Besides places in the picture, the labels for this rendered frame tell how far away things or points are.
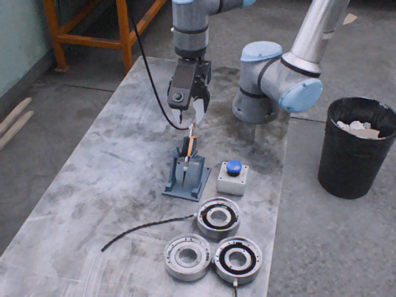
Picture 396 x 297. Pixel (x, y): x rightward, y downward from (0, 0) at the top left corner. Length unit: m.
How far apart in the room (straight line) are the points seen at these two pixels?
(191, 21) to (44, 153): 1.82
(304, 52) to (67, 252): 0.77
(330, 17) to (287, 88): 0.21
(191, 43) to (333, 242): 1.42
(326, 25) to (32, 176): 1.77
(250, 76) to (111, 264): 0.66
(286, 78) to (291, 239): 1.06
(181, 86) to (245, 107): 0.45
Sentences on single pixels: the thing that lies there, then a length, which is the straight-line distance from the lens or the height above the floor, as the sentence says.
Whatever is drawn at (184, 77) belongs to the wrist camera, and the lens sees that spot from 0.95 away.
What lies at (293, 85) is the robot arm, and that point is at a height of 1.01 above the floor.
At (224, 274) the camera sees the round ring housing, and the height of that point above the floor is 0.83.
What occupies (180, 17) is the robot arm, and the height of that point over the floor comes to 1.26.
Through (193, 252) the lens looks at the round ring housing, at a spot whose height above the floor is 0.82.
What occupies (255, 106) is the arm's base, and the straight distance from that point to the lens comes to 1.35.
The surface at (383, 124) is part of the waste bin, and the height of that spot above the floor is 0.33.
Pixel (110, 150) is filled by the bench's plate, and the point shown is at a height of 0.80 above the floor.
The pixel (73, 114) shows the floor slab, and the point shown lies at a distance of 2.85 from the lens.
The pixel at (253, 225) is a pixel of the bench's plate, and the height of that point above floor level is 0.80.
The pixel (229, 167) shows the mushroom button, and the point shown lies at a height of 0.87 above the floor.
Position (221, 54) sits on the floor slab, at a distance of 3.41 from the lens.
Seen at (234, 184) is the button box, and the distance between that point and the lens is 1.11.
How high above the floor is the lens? 1.63
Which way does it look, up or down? 41 degrees down
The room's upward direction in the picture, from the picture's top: straight up
